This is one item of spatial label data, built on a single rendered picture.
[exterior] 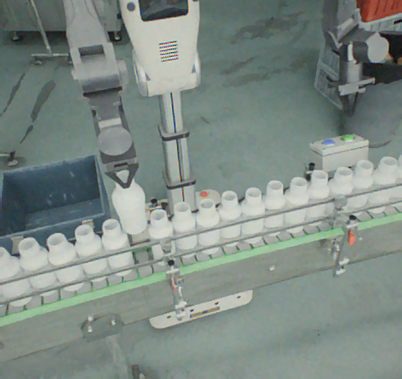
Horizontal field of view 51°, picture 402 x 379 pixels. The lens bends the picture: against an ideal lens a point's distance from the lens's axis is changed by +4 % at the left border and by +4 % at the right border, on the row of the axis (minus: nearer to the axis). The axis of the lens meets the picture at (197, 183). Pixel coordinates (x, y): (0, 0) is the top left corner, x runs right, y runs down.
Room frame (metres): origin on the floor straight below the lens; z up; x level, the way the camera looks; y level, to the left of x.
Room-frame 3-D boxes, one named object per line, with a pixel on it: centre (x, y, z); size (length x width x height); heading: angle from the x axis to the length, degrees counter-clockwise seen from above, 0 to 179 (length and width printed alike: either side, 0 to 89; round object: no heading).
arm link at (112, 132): (0.60, 0.14, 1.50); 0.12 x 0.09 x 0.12; 13
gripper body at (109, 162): (0.64, 0.15, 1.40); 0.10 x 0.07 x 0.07; 13
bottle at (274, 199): (0.73, -0.19, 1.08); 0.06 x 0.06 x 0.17
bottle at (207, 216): (0.68, -0.02, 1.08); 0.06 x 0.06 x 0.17
